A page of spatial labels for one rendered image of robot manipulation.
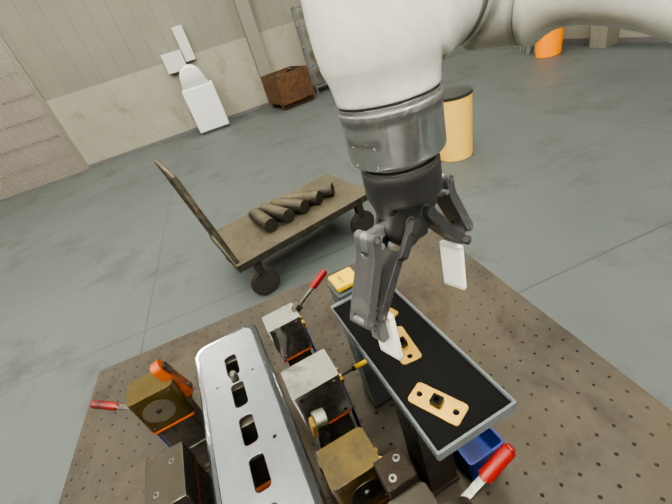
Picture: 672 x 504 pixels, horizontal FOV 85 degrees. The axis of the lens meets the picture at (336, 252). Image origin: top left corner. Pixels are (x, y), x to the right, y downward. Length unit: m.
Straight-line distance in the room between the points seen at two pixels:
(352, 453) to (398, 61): 0.58
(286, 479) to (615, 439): 0.77
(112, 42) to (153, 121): 1.73
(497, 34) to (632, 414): 1.00
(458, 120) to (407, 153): 3.76
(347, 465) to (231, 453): 0.29
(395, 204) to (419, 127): 0.07
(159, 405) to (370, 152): 0.86
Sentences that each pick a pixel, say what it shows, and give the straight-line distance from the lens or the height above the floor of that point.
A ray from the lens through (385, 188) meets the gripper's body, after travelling 0.34.
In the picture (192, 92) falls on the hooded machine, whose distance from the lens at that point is 9.41.
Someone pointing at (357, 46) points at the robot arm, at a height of 1.66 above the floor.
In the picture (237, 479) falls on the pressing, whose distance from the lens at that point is 0.85.
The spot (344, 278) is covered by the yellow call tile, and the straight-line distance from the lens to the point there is 0.87.
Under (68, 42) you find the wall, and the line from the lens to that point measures 10.61.
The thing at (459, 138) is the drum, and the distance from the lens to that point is 4.14.
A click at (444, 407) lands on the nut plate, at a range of 0.61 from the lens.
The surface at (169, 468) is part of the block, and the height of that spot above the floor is 1.03.
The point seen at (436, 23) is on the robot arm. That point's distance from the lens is 0.31.
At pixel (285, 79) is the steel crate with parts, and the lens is 9.06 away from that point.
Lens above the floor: 1.68
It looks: 33 degrees down
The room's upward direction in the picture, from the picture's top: 18 degrees counter-clockwise
